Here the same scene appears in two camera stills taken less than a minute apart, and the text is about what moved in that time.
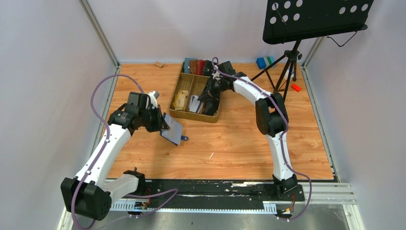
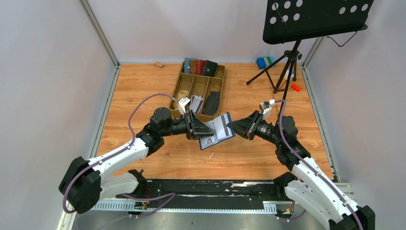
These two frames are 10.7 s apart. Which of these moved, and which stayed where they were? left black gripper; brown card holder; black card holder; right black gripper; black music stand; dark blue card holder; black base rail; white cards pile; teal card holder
Moved: dark blue card holder; left black gripper; right black gripper
Stayed: black base rail; black music stand; teal card holder; white cards pile; black card holder; brown card holder
